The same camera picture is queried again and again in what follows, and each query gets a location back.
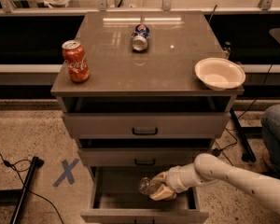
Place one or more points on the grey bottom drawer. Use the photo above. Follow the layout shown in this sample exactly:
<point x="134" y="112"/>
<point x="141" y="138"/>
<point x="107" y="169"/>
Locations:
<point x="116" y="200"/>

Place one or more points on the grey drawer cabinet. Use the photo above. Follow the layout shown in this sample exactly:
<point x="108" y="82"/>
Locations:
<point x="177" y="41"/>

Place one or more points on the black stand leg right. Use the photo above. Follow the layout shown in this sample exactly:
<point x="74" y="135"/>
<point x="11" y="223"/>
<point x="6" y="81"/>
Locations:
<point x="248" y="155"/>

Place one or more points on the grey drawer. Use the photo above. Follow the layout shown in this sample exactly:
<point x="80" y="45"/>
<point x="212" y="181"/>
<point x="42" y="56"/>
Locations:
<point x="172" y="117"/>
<point x="116" y="200"/>
<point x="142" y="152"/>

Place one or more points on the red cola can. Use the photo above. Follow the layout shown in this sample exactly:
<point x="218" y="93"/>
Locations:
<point x="76" y="61"/>

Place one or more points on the blue soda can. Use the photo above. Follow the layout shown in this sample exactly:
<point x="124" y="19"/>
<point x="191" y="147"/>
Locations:
<point x="140" y="37"/>

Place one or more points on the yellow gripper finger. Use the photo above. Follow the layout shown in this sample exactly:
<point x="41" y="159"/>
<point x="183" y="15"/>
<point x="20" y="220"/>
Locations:
<point x="163" y="193"/>
<point x="161" y="177"/>

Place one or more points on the white paper bowl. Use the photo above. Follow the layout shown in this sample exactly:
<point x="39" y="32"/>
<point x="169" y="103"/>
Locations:
<point x="219" y="74"/>

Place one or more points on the grey middle drawer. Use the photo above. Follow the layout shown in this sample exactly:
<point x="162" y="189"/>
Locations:
<point x="142" y="152"/>

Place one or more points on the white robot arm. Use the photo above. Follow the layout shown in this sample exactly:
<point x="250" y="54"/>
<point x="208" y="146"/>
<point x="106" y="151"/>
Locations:
<point x="206" y="169"/>

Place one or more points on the grey top drawer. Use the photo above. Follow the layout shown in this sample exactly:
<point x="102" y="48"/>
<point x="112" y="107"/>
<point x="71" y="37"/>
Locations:
<point x="172" y="117"/>

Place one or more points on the clear plastic water bottle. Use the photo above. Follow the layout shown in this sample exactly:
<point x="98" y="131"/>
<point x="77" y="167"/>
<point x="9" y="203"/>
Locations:
<point x="148" y="186"/>

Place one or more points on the blue tape cross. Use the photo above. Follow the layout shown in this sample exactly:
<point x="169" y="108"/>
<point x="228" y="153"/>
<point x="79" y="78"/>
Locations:
<point x="67" y="173"/>

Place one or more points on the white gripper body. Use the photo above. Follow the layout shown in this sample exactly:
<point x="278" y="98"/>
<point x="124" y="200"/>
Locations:
<point x="176" y="179"/>

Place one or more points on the black stand leg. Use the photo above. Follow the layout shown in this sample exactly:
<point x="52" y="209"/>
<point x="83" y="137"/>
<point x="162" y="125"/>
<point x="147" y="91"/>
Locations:
<point x="248" y="155"/>
<point x="35" y="163"/>

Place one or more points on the person leg in jeans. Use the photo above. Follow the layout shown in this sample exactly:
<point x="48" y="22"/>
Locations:
<point x="271" y="137"/>

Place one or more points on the black stand leg left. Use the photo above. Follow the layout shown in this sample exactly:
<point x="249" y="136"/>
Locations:
<point x="35" y="163"/>

